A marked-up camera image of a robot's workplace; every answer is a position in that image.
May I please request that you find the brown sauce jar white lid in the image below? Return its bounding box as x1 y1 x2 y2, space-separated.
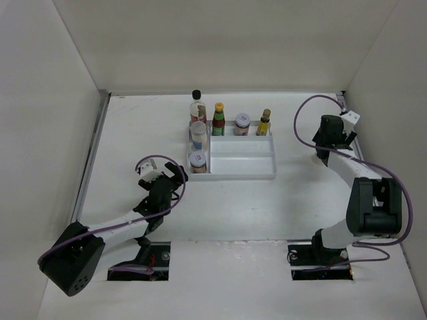
234 113 251 136

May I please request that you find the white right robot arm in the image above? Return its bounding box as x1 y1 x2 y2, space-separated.
309 112 402 264

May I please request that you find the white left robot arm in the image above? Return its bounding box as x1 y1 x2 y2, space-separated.
37 159 188 297

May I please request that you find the white divided organizer tray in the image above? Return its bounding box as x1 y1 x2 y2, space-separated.
186 121 277 181

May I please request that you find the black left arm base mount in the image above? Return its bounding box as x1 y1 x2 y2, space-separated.
107 237 171 282

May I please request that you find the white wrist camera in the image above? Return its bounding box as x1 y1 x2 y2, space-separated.
340 111 360 134
135 159 162 183

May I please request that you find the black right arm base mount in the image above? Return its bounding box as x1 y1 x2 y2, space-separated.
287 241 353 281

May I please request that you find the white peppercorn jar silver lid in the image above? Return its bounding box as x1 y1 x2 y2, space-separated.
189 121 207 151

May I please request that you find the red chili sauce bottle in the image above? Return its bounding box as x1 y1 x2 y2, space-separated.
211 102 226 136

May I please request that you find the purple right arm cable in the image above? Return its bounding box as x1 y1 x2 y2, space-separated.
293 94 414 271

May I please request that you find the white powder shaker blue label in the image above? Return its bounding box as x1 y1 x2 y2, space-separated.
311 153 322 165

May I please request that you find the small yellow oil bottle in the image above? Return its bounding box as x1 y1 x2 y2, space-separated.
256 109 271 136

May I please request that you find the dark soy sauce bottle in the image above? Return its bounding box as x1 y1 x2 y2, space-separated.
190 89 207 123

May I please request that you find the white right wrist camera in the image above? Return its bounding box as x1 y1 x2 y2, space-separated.
340 111 360 134

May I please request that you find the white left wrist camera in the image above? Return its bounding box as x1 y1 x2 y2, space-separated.
135 159 162 183

